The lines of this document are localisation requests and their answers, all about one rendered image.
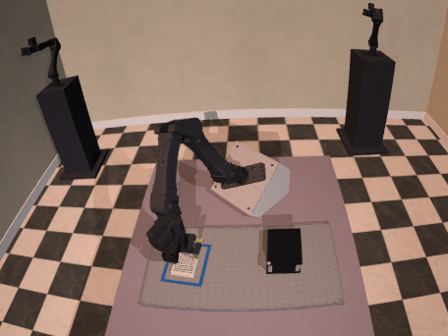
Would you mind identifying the blue tape outline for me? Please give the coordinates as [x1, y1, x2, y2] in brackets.
[160, 244, 211, 287]

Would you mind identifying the cream well plate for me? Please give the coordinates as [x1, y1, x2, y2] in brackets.
[171, 252, 198, 278]

